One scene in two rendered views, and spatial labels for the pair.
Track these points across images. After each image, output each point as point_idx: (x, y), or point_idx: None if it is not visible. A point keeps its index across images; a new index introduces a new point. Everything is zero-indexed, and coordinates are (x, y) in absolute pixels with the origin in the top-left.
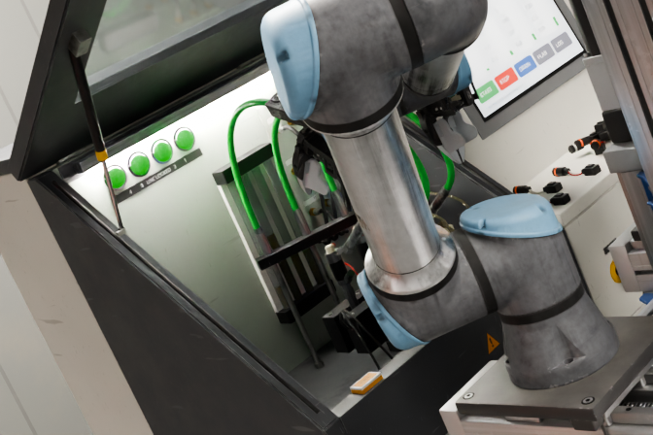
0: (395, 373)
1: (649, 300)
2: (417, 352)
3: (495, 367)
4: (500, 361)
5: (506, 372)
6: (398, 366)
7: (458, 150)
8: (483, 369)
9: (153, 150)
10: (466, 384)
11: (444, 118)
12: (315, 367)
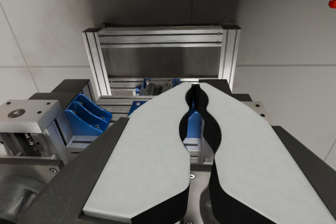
0: None
1: (191, 120)
2: None
3: (1, 167)
4: (8, 167)
5: (3, 175)
6: None
7: (198, 110)
8: (26, 124)
9: None
10: (8, 122)
11: (232, 212)
12: None
